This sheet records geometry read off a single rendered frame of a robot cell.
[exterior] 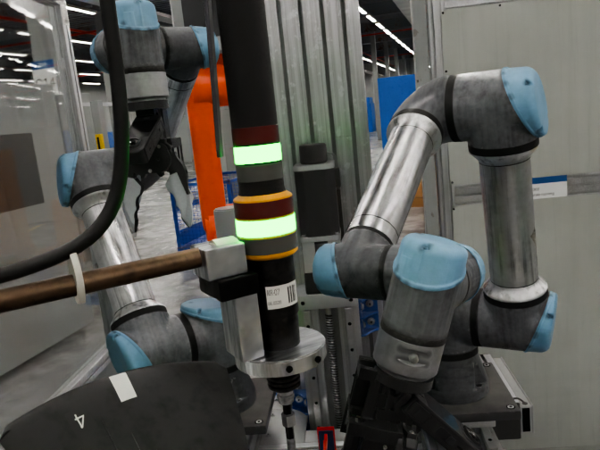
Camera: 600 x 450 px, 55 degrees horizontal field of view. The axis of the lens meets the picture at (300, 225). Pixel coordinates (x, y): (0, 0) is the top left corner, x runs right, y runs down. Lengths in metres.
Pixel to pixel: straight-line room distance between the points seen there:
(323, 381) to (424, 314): 0.74
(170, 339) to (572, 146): 1.68
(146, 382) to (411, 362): 0.28
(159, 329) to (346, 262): 0.52
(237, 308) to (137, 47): 0.62
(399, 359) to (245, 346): 0.27
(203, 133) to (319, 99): 3.23
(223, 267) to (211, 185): 4.15
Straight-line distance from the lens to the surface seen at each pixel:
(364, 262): 0.76
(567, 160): 2.36
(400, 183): 0.88
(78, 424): 0.60
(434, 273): 0.63
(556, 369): 2.57
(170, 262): 0.39
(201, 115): 4.47
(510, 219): 1.07
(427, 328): 0.64
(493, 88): 1.01
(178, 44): 1.10
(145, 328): 1.18
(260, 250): 0.41
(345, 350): 1.32
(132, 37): 0.97
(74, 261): 0.38
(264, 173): 0.41
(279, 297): 0.42
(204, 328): 1.21
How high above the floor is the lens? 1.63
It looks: 10 degrees down
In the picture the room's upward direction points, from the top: 6 degrees counter-clockwise
